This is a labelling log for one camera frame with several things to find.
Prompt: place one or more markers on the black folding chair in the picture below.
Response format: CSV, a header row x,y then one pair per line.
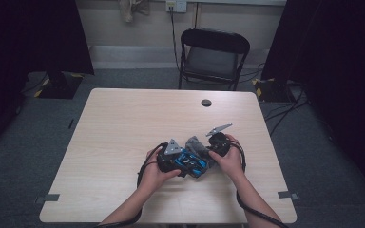
x,y
214,63

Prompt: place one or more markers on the person's left hand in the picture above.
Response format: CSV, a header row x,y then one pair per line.
x,y
155,179

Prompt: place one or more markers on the black curtain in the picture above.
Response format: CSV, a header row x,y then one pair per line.
x,y
342,79
19,47

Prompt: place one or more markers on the person's right hand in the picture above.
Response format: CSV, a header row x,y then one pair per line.
x,y
231,164

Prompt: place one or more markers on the grey cloth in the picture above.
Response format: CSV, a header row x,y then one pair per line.
x,y
198,147

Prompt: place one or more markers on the beige hanging cloth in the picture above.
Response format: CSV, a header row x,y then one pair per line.
x,y
130,9

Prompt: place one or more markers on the black stand base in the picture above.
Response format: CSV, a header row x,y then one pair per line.
x,y
272,90
61,87

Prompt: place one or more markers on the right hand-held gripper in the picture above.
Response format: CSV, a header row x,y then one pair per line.
x,y
220,144

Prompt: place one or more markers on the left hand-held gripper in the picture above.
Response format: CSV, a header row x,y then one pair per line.
x,y
168,160

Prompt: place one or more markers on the white wall outlet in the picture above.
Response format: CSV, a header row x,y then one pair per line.
x,y
176,5

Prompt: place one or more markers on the blue toy car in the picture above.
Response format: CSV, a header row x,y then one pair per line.
x,y
190,163

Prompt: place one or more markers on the grey tape strip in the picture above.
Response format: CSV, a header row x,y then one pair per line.
x,y
286,194
49,198

